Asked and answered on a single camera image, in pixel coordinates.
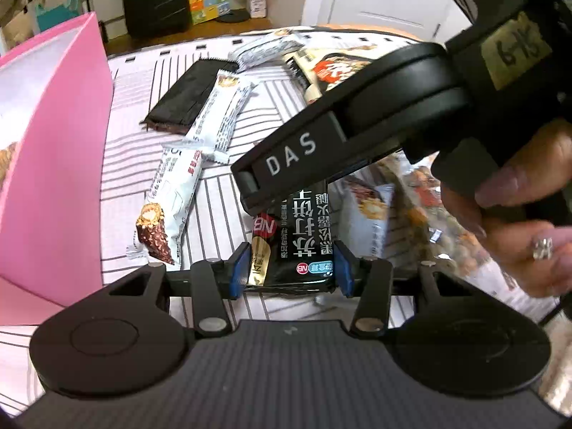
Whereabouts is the white door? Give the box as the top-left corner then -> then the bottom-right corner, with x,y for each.
317,0 -> 469,44

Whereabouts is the chocolate nut bar wrapper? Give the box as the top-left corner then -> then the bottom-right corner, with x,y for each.
126,142 -> 204,267

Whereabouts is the instant noodle packet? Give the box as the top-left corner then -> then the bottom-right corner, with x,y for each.
283,40 -> 404,105

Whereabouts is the right hand with ring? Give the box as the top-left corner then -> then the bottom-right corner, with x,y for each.
439,121 -> 572,299

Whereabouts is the dark seaweed snack packet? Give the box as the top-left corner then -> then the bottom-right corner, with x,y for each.
140,58 -> 238,135

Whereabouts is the teal shopping bag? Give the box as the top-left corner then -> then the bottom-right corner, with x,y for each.
36,0 -> 79,32

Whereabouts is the silver snack bar wrapper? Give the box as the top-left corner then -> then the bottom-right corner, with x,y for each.
229,29 -> 305,72

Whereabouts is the small bag of mixed nuts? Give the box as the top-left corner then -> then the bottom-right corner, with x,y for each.
332,151 -> 520,296

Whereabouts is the white snack bar wrapper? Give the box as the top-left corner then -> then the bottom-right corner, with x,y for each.
182,70 -> 255,165

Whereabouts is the black cracker packet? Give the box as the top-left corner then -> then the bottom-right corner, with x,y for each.
247,181 -> 335,295

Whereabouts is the pink storage box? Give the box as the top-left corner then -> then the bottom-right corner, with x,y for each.
1,14 -> 113,325

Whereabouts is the striped bed sheet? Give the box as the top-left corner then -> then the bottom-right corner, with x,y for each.
1,38 -> 556,428

